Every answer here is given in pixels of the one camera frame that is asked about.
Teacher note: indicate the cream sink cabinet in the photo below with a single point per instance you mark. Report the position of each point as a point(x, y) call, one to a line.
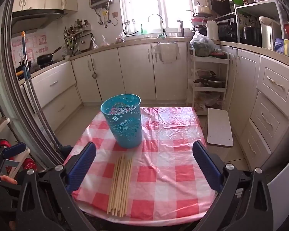
point(134, 72)

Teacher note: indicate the pink wall stickers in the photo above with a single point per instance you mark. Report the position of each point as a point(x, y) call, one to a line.
point(38, 43)

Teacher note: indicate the person's left hand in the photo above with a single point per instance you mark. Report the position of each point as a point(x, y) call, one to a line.
point(8, 179)

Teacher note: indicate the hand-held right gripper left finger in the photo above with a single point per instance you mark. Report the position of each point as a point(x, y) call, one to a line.
point(83, 166)

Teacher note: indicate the metal pan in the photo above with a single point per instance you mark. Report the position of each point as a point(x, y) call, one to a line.
point(213, 81)

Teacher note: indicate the cream cabinet with panelled drawers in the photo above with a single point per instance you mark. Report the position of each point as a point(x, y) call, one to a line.
point(267, 101)

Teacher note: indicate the black frying pan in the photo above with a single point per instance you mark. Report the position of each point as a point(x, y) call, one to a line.
point(44, 59)

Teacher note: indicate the chrome sink faucet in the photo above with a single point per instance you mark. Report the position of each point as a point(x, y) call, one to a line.
point(162, 24)

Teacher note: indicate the mop with blue clip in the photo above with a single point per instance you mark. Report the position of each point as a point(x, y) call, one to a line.
point(27, 62)

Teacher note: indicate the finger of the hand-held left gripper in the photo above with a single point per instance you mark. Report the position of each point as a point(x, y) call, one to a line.
point(12, 163)
point(14, 149)

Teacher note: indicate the white counter shelf unit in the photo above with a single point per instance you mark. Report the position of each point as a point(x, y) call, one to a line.
point(257, 7)

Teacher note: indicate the blue perforated plastic basket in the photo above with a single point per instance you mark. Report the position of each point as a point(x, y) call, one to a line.
point(125, 130)

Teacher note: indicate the white hanging bag holder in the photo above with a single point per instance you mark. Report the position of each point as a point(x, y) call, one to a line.
point(167, 53)

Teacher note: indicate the red floral cloth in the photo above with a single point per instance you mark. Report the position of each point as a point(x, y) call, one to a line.
point(29, 164)

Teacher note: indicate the white electric kettle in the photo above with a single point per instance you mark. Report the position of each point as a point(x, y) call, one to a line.
point(267, 33)

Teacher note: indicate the wall utensil rack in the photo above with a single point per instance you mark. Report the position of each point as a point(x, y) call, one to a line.
point(73, 36)

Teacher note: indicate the plastic bag of vegetables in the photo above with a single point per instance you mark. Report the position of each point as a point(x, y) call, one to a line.
point(202, 44)

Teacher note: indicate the stacked dishes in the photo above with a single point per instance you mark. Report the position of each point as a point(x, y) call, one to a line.
point(200, 16)

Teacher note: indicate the white thermos jug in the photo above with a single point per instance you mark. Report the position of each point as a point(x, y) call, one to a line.
point(212, 30)

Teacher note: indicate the dark small tap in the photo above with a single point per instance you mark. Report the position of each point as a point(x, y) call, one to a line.
point(181, 28)

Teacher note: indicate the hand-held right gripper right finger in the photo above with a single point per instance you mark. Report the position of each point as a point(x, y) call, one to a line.
point(207, 166)

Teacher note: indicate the black cooking pot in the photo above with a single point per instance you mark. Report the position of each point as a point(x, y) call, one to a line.
point(250, 36)

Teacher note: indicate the cream cabinet with wide drawers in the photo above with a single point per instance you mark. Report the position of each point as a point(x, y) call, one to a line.
point(53, 84)

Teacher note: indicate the dark sliding door frame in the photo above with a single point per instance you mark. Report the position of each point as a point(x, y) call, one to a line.
point(16, 101)

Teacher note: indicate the kitchen window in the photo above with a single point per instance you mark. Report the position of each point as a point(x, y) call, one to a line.
point(159, 2)

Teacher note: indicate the range hood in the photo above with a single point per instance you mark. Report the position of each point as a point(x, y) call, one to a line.
point(33, 16)

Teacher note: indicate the white storage trolley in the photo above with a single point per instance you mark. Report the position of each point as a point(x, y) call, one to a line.
point(210, 89)

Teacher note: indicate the black toaster oven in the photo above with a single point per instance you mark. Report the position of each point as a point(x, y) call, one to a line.
point(227, 31)

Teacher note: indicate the bundle of wooden chopsticks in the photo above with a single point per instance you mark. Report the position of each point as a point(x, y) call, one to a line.
point(119, 187)

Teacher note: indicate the white board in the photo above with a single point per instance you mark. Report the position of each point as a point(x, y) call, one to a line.
point(220, 127)

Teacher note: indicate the pink checkered plastic tablecloth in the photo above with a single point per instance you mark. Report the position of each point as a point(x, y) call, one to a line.
point(163, 149)

